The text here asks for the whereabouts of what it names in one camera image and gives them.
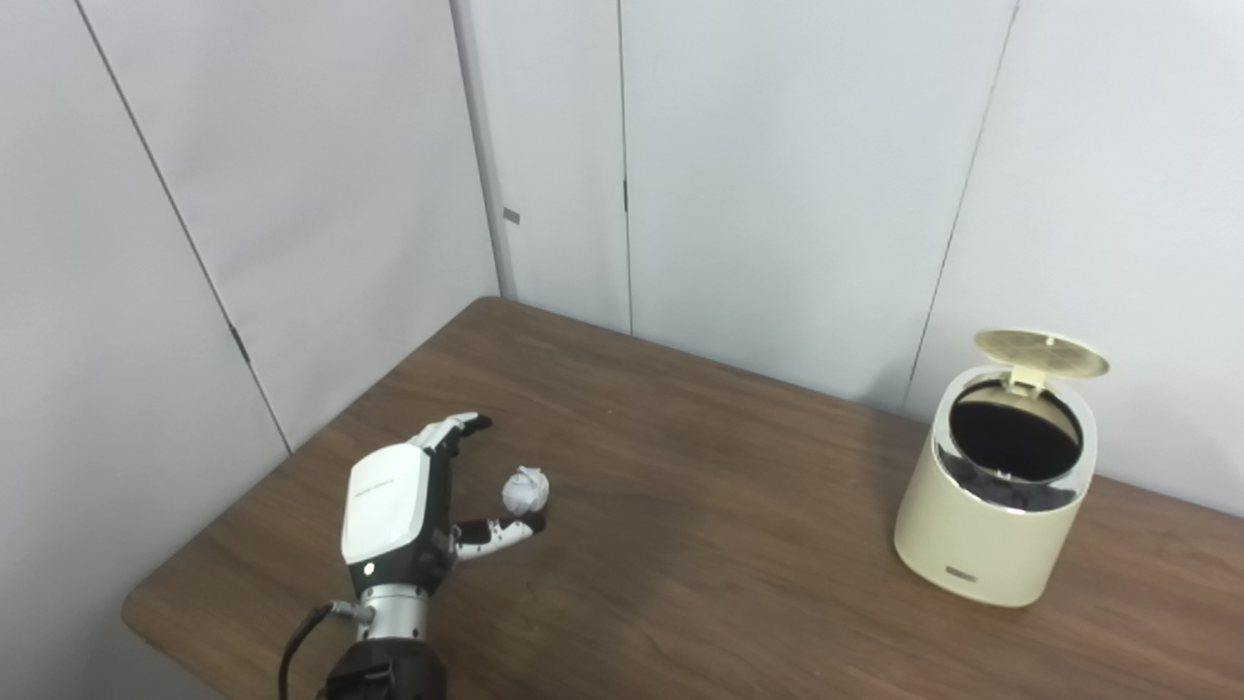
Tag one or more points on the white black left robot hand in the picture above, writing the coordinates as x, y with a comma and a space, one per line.
389, 506

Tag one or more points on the white paper ball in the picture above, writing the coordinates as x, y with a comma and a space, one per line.
526, 491

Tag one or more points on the cream-colored round bin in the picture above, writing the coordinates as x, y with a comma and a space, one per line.
982, 544

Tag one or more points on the cream round bin lid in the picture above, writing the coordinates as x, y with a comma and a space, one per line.
1040, 352

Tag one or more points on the black bin liner bag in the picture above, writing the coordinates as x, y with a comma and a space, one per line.
1011, 496

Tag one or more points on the grey wall corner strip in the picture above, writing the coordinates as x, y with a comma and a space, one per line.
481, 146

